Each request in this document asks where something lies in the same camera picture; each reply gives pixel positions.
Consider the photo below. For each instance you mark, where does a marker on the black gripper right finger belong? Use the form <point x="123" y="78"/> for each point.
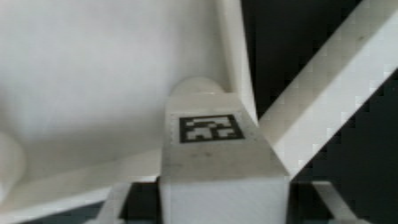
<point x="316" y="206"/>

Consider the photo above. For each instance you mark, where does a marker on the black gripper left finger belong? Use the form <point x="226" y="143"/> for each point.
<point x="132" y="204"/>

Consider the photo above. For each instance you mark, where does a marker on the white table leg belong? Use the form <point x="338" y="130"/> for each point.
<point x="222" y="181"/>

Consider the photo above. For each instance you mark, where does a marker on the white square tabletop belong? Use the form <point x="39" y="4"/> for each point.
<point x="94" y="56"/>

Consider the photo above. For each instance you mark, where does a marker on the white L-shaped obstacle fence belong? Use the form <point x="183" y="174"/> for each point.
<point x="341" y="77"/>

